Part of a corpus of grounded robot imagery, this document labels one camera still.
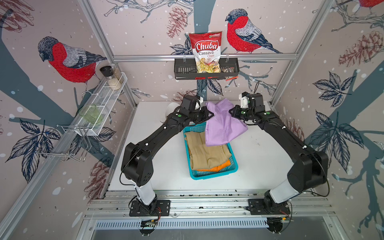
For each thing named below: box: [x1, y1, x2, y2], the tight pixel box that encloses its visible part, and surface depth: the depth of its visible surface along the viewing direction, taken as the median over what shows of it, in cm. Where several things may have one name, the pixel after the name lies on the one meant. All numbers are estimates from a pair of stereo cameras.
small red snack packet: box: [225, 76, 239, 82], surface depth 92 cm
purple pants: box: [205, 98, 248, 147], surface depth 81 cm
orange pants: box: [196, 160, 231, 172], surface depth 85 cm
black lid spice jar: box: [99, 65, 122, 91], surface depth 83 cm
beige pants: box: [184, 131, 232, 170], surface depth 84 cm
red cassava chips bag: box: [189, 31, 222, 74], surface depth 83 cm
